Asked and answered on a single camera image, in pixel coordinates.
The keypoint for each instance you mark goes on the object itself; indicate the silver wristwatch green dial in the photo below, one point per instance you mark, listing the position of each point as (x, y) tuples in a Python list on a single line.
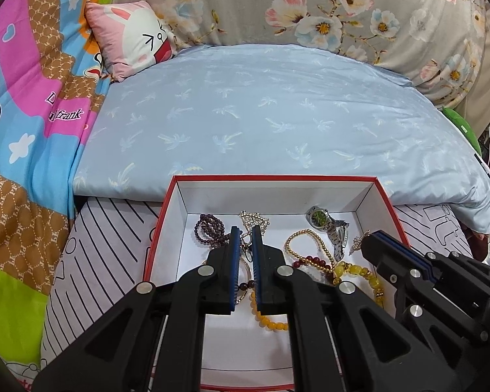
[(319, 215)]

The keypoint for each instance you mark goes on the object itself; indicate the green plush toy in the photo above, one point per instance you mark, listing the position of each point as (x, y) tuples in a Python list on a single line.
[(457, 118)]

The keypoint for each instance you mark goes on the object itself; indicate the light blue pillow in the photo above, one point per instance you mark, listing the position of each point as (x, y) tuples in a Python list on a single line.
[(269, 110)]

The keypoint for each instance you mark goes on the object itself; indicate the grey striped bedsheet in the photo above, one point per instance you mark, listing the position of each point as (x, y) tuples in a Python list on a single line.
[(106, 232)]

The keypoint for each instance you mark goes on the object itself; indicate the cartoon monkey blanket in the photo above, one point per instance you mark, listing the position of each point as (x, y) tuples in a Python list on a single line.
[(24, 130)]

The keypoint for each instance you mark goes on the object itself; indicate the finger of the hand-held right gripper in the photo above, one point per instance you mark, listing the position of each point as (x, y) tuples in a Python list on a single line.
[(386, 261), (412, 251)]

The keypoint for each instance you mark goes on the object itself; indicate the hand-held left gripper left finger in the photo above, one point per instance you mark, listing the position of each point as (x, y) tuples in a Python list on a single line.
[(232, 269)]

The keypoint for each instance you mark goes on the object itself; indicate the gold bangle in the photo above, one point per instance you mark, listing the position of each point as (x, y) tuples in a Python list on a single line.
[(251, 271)]

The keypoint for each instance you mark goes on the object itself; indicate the grey floral blanket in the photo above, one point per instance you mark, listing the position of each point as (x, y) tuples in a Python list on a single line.
[(269, 0)]

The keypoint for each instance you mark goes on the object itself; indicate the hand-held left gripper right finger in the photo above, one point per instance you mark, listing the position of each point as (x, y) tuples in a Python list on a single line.
[(256, 269)]

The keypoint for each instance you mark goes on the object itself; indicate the red cardboard box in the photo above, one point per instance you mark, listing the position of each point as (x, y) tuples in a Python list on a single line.
[(269, 200)]

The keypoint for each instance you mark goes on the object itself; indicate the pink rabbit pillow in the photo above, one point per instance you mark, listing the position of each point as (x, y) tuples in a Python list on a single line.
[(134, 32)]

